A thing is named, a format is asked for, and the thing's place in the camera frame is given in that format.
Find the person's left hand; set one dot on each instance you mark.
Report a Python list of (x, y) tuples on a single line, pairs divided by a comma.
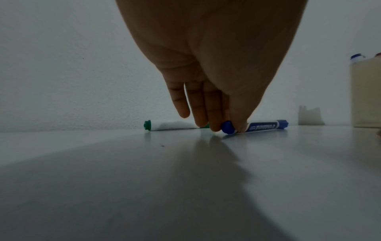
[(208, 47)]

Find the translucent beige container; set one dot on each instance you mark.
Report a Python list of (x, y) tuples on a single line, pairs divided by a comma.
[(366, 94)]

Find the green whiteboard marker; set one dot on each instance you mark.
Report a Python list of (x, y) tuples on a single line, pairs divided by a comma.
[(169, 125)]

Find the blue whiteboard marker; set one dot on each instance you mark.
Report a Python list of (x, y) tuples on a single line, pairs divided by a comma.
[(265, 126)]

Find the blue capped marker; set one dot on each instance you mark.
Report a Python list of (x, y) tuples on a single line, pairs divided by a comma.
[(357, 57)]

